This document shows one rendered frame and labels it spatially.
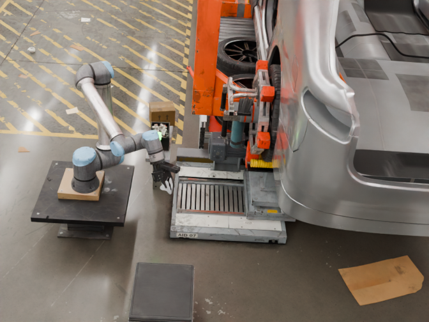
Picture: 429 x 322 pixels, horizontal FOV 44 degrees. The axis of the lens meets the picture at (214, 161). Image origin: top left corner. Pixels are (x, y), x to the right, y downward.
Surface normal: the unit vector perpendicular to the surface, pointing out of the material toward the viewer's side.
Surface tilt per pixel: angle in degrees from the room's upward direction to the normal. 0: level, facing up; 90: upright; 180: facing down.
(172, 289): 0
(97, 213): 0
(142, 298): 0
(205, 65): 90
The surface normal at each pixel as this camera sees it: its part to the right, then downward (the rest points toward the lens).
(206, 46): 0.00, 0.62
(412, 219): -0.04, 0.85
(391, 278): 0.05, -0.77
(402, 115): 0.07, -0.50
